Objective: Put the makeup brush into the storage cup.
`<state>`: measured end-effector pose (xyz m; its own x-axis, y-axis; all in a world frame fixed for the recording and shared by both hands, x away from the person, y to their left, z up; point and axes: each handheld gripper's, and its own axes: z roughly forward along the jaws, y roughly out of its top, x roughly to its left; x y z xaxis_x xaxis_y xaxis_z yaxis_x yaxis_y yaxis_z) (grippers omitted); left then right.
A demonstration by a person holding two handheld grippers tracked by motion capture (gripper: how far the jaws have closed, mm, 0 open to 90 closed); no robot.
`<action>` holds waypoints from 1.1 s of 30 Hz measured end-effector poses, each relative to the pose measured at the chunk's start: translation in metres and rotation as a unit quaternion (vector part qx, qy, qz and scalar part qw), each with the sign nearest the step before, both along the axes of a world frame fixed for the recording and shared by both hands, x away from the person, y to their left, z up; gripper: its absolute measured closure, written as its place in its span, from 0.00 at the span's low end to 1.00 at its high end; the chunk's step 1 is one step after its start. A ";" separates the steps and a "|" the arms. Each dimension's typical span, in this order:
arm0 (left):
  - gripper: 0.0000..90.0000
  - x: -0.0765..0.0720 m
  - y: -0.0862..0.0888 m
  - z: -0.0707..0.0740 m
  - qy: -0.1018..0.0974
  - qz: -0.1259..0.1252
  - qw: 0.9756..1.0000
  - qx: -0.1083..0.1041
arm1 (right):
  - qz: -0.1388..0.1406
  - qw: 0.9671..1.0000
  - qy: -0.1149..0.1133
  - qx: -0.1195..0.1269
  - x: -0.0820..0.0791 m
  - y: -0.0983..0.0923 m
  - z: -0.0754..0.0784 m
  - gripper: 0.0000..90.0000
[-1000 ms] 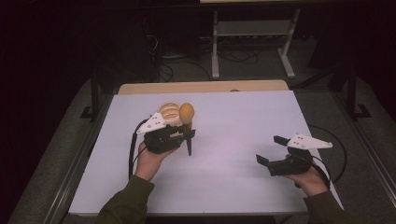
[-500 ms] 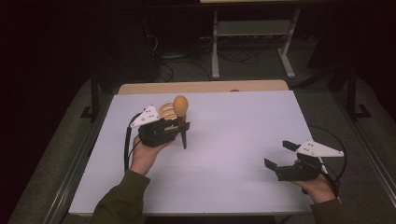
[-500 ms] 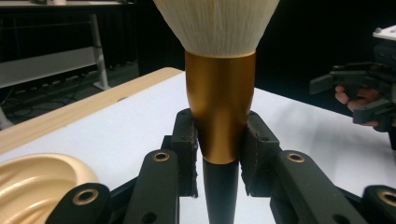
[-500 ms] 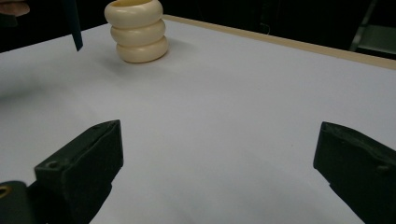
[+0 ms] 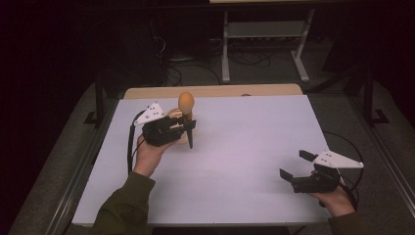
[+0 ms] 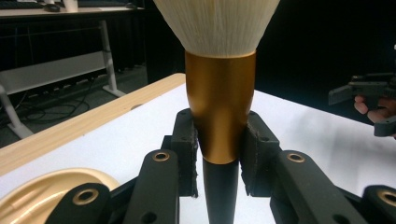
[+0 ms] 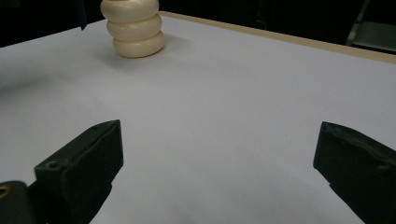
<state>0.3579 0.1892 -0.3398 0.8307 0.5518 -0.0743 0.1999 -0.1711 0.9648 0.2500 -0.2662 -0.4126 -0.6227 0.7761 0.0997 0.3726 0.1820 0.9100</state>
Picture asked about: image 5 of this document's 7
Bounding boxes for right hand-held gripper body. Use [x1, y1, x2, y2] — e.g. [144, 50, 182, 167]
[290, 149, 365, 195]

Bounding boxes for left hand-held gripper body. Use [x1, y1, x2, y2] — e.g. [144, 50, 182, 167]
[132, 101, 186, 148]

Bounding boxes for beige ribbed cup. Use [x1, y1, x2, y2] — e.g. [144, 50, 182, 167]
[165, 107, 197, 147]

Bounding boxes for makeup brush with black handle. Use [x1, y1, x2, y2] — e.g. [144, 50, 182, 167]
[177, 91, 197, 151]

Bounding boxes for person's left hand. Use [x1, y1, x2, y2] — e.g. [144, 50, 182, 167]
[132, 133, 177, 179]

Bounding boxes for person's right hand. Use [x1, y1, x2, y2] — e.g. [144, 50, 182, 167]
[307, 169, 357, 218]

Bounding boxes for wooden table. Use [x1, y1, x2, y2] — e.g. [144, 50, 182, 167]
[122, 83, 304, 100]

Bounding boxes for white table board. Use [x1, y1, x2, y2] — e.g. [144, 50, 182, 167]
[70, 94, 334, 227]

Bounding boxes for black metal stand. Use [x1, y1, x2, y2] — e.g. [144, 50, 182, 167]
[83, 70, 106, 129]
[362, 67, 392, 127]

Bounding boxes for white metal stand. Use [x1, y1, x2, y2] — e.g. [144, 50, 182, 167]
[220, 8, 316, 84]

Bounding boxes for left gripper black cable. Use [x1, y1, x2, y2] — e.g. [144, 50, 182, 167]
[126, 110, 147, 176]

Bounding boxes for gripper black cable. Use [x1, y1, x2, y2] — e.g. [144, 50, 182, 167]
[322, 130, 365, 212]
[126, 110, 147, 176]

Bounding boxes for black floor cables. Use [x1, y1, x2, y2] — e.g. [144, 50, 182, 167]
[163, 62, 223, 88]

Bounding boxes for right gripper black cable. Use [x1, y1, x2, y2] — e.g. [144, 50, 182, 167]
[322, 130, 365, 212]

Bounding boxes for aluminium frame rail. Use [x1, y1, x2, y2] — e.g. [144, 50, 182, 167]
[346, 96, 415, 210]
[43, 97, 119, 235]

